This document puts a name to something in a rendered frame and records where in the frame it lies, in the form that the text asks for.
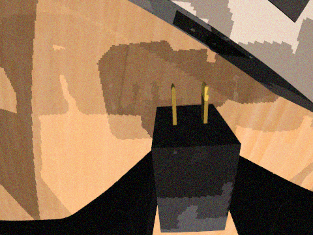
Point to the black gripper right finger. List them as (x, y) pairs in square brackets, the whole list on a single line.
[(263, 203)]

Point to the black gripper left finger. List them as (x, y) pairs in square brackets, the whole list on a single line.
[(128, 207)]

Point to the black two-prong charger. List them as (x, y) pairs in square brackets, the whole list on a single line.
[(195, 155)]

